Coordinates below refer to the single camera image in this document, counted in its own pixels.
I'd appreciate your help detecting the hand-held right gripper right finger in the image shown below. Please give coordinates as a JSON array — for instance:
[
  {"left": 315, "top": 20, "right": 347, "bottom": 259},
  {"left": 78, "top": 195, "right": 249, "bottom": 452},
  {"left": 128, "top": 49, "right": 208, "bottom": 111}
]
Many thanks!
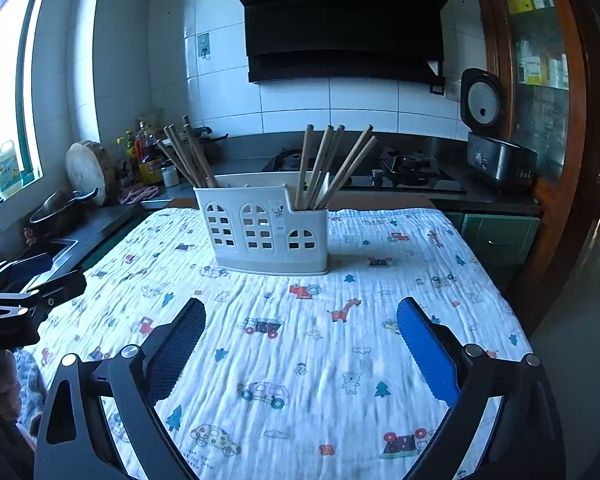
[{"left": 396, "top": 296, "right": 566, "bottom": 480}]

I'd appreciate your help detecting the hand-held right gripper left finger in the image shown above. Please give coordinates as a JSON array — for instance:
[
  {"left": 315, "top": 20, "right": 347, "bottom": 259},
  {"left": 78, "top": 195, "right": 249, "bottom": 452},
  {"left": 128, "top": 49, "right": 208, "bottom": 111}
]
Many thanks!
[{"left": 34, "top": 297, "right": 207, "bottom": 480}]

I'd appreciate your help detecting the white plastic chopstick holder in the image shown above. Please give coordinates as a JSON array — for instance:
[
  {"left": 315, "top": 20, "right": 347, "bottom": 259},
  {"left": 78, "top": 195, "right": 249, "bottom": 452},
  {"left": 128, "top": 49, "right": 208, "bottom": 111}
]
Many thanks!
[{"left": 194, "top": 183, "right": 330, "bottom": 276}]

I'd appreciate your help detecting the dark wooden chopstick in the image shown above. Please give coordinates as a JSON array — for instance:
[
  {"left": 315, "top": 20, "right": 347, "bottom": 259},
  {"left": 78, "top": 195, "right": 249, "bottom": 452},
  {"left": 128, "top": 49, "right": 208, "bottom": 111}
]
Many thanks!
[
  {"left": 164, "top": 125, "right": 203, "bottom": 189},
  {"left": 182, "top": 116, "right": 217, "bottom": 189},
  {"left": 156, "top": 140, "right": 197, "bottom": 189},
  {"left": 171, "top": 127, "right": 207, "bottom": 189}
]

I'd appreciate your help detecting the light wooden chopstick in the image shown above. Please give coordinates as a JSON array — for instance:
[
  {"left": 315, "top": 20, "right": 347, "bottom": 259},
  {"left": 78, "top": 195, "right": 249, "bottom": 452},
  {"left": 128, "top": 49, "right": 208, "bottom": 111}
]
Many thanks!
[
  {"left": 297, "top": 124, "right": 314, "bottom": 210},
  {"left": 316, "top": 124, "right": 374, "bottom": 210},
  {"left": 304, "top": 125, "right": 334, "bottom": 210},
  {"left": 324, "top": 135, "right": 379, "bottom": 208},
  {"left": 309, "top": 125, "right": 346, "bottom": 210}
]

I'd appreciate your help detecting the person's left hand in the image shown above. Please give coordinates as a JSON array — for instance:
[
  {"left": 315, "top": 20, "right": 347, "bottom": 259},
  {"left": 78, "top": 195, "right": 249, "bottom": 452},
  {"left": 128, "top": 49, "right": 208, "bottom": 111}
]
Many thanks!
[{"left": 0, "top": 349, "right": 27, "bottom": 423}]

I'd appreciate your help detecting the kitchen sink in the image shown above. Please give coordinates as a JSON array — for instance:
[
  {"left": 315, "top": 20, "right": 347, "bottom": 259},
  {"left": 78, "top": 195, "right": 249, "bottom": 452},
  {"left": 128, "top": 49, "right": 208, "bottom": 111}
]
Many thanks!
[{"left": 2, "top": 237, "right": 80, "bottom": 291}]

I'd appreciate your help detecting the patterned clothing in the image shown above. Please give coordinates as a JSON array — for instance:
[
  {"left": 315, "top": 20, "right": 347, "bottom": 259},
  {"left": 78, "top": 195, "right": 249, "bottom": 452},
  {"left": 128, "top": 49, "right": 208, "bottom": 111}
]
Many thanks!
[{"left": 12, "top": 349, "right": 48, "bottom": 453}]

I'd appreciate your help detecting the detergent bottle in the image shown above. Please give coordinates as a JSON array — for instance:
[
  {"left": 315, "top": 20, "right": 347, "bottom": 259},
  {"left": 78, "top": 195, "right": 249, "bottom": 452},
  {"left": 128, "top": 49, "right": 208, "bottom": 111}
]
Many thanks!
[{"left": 0, "top": 140, "right": 25, "bottom": 200}]

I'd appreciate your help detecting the round wooden cutting board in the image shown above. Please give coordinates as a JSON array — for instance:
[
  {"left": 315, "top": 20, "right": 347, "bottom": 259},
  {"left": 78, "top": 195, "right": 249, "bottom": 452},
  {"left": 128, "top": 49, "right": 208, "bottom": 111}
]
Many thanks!
[{"left": 65, "top": 139, "right": 112, "bottom": 207}]

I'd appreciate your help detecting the white printed blanket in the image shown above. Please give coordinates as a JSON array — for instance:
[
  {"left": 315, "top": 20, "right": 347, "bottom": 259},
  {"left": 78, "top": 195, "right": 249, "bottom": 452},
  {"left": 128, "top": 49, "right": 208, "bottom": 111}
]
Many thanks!
[{"left": 15, "top": 207, "right": 534, "bottom": 480}]

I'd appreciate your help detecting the pink woven trivet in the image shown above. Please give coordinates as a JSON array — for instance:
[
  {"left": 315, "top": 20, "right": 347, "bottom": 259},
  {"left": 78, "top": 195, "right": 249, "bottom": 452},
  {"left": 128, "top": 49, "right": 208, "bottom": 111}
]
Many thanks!
[{"left": 119, "top": 183, "right": 160, "bottom": 205}]

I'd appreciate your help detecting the green base cabinet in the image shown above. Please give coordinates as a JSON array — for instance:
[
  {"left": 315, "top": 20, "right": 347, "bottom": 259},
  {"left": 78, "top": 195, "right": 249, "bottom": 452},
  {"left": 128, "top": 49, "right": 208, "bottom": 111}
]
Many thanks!
[{"left": 447, "top": 211, "right": 542, "bottom": 267}]

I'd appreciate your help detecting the yellow container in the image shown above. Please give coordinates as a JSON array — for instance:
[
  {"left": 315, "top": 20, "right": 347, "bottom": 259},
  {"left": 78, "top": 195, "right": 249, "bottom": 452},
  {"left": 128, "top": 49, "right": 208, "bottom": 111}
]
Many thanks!
[{"left": 138, "top": 161, "right": 164, "bottom": 186}]

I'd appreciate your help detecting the black gas stove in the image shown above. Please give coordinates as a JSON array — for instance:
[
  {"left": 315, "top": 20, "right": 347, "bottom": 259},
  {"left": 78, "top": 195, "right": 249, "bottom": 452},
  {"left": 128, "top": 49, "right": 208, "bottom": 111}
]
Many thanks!
[{"left": 261, "top": 146, "right": 469, "bottom": 195}]

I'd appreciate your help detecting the window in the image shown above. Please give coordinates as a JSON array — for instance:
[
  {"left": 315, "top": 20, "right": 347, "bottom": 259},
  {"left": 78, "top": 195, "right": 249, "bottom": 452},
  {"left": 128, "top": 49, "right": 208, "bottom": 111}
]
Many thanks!
[{"left": 0, "top": 0, "right": 49, "bottom": 212}]

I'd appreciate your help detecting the rice cooker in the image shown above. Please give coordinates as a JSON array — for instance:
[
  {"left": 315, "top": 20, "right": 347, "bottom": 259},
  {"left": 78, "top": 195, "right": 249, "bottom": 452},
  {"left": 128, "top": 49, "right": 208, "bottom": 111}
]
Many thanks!
[{"left": 460, "top": 67, "right": 539, "bottom": 192}]

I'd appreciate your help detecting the pot with lid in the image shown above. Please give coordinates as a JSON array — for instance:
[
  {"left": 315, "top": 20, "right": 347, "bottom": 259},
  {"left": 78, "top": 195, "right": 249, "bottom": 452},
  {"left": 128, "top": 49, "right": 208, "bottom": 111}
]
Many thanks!
[{"left": 185, "top": 125, "right": 229, "bottom": 145}]

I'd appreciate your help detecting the wooden cabinet with glass door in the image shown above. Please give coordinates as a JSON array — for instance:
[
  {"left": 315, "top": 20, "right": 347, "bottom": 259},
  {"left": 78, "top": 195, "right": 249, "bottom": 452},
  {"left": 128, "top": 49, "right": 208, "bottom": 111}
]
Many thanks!
[{"left": 469, "top": 0, "right": 600, "bottom": 331}]

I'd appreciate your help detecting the black range hood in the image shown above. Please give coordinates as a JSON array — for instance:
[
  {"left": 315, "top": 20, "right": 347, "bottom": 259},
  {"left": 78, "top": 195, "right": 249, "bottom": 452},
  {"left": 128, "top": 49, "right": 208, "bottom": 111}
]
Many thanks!
[{"left": 222, "top": 0, "right": 462, "bottom": 86}]

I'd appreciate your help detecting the metal pan with black handle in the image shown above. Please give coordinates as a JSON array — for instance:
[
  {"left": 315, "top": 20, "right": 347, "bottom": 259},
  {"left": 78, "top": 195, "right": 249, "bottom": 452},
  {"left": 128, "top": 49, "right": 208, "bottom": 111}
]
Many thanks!
[{"left": 28, "top": 187, "right": 101, "bottom": 227}]

